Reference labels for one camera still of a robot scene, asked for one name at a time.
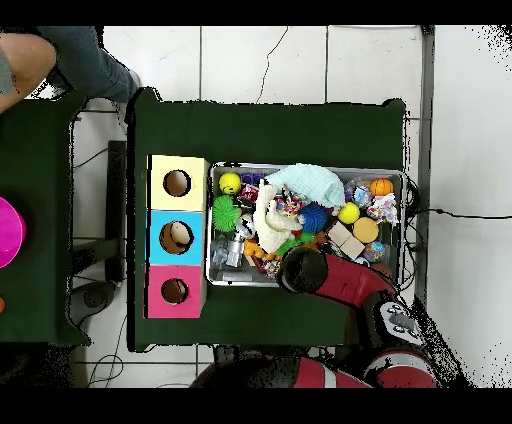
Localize cream waffle cloth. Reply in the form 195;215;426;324
252;179;305;256

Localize mint green waffle cloth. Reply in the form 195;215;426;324
263;163;347;209

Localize pink round disc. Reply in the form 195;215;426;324
0;196;28;270

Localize clear shallow mesh bin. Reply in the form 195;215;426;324
207;163;409;293

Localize wooden box with three holes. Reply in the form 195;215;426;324
144;154;209;320

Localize green fuzzy toy with eyes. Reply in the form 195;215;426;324
211;195;241;234

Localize orange toy building block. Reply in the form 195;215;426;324
243;238;281;265

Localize yellow smiley ball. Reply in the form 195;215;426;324
218;171;242;196

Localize blue spiky ball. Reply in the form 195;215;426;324
299;201;331;235

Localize dark green table cloth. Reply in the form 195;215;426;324
125;86;409;353

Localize plain wooden block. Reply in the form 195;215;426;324
327;221;354;246
339;237;366;261

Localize small orange basketball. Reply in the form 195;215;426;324
370;177;395;198

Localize black stand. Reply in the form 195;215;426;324
106;140;128;283

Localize grey vertical pole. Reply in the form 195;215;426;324
411;25;437;321

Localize dark green side table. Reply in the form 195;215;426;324
0;89;89;347

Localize person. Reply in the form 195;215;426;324
0;25;144;105

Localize colourful knotted rope toy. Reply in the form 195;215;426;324
275;190;309;217

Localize black cable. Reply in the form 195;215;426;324
415;206;512;221

